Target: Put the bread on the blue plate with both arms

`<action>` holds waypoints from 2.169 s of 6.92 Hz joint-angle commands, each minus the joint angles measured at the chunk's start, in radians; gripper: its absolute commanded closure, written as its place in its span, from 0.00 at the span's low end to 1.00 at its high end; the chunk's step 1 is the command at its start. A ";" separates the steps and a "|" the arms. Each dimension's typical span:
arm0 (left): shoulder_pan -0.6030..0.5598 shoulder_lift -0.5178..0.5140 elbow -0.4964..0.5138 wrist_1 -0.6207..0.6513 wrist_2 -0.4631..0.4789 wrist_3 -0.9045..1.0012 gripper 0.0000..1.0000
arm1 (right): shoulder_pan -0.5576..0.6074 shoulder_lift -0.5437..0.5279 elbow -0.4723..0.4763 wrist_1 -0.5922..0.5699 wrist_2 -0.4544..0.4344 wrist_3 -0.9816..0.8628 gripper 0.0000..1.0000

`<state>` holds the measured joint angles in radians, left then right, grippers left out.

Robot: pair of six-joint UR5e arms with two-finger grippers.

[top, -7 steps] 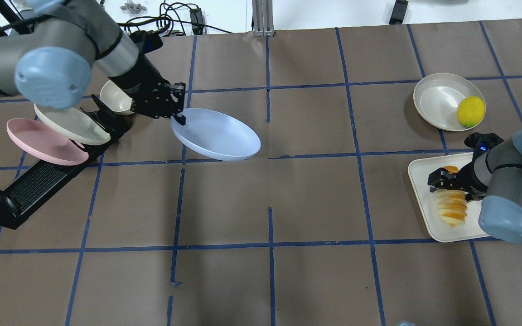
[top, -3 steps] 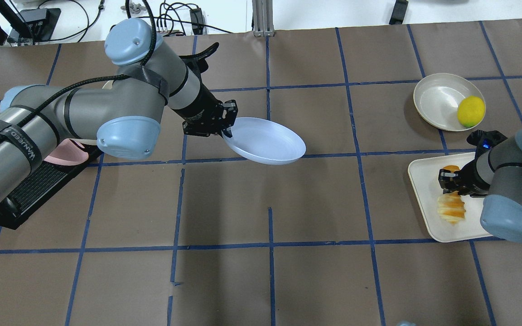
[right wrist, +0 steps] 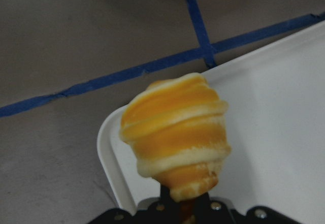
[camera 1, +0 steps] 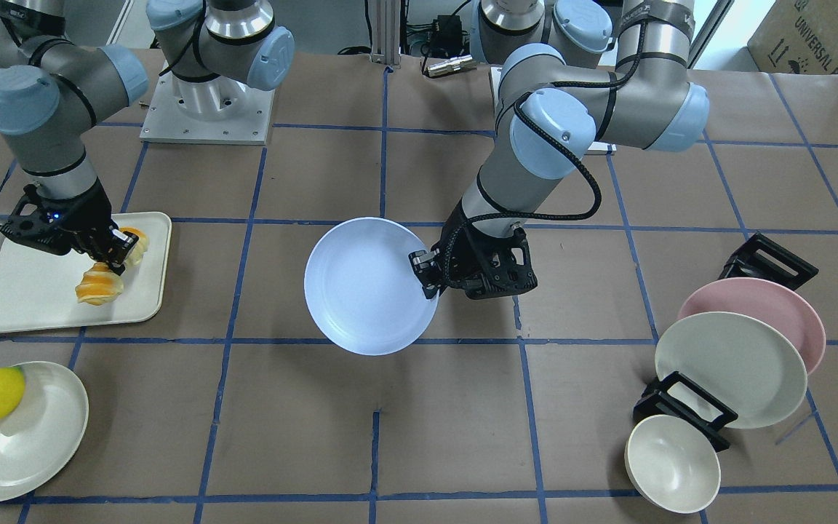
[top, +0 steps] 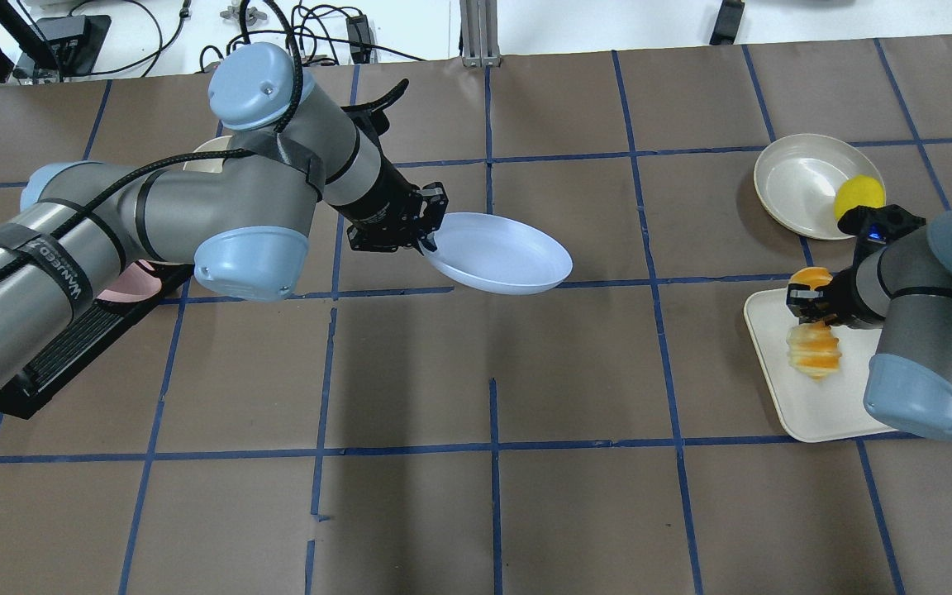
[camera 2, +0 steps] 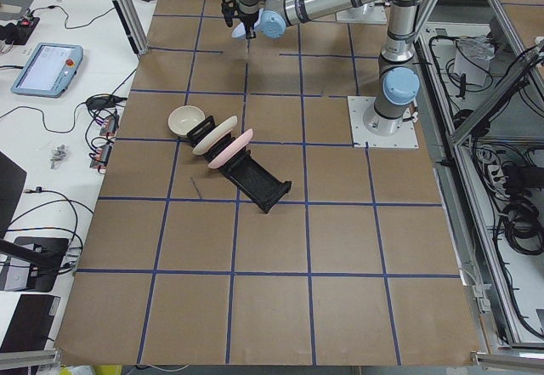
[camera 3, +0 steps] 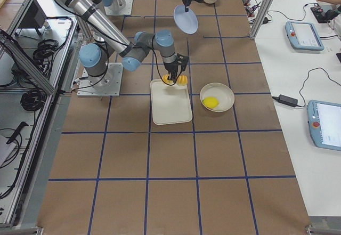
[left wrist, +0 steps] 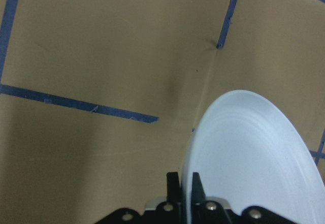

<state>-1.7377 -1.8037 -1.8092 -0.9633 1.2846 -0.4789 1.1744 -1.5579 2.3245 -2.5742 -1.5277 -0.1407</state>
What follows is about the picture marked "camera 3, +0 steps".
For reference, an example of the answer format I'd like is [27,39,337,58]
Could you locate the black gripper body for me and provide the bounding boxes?
[164,60,181,79]

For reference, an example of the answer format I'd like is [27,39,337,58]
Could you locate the light blue plate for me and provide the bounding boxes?
[173,5,198,35]

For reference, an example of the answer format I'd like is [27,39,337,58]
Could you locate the orange striped bread roll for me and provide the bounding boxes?
[161,75,188,86]

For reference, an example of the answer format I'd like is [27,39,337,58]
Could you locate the white rectangular tray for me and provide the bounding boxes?
[150,79,192,125]

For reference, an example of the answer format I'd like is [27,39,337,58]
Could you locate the yellow lemon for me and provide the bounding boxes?
[202,96,220,109]

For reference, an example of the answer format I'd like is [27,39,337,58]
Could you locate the white shallow bowl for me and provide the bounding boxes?
[199,83,234,112]

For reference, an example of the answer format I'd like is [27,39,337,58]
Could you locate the far teach pendant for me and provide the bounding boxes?
[285,21,324,51]

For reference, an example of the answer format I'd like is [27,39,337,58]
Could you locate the teach pendant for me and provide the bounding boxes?
[285,21,324,51]
[307,100,340,151]

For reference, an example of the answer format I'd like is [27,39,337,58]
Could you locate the black power adapter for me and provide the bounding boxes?
[278,94,298,107]

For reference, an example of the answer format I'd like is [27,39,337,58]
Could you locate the black monitor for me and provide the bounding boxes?
[18,0,47,29]

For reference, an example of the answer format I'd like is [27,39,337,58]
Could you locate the near teach pendant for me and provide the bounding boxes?
[307,100,340,151]

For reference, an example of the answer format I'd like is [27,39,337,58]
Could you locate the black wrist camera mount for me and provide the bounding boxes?
[176,53,189,72]

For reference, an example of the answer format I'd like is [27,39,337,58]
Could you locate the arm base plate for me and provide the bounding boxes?
[77,62,123,97]
[104,0,133,17]

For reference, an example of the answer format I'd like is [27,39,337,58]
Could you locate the aluminium frame post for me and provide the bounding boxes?
[249,0,273,39]

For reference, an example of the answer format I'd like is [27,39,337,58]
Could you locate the coiled black cables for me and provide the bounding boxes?
[33,39,61,70]

